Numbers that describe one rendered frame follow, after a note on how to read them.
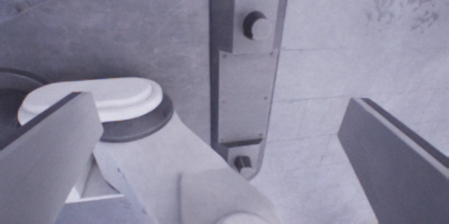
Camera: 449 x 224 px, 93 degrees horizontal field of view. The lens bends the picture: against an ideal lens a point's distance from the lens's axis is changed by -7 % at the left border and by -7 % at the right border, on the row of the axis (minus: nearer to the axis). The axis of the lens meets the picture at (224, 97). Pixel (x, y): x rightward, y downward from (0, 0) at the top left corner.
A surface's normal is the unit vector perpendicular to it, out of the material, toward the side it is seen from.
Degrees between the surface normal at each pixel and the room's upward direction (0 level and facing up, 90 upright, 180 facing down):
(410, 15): 0
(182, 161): 90
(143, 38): 0
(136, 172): 90
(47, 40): 0
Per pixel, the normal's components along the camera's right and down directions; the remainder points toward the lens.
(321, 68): 0.20, 0.51
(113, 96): 0.02, -0.86
